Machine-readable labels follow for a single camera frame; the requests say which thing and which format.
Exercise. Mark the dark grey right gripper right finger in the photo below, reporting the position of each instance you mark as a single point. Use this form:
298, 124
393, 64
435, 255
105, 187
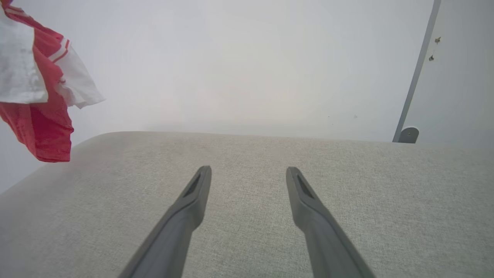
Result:
312, 212

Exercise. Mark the red and white jersey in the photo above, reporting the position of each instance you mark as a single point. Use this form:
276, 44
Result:
46, 127

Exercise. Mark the grey fabric sofa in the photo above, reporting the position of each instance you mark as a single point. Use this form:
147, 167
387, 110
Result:
247, 154

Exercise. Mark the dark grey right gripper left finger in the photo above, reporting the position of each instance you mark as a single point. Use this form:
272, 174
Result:
185, 208

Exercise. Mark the grey round pole bracket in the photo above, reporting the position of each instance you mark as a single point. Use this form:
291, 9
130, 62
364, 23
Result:
410, 135

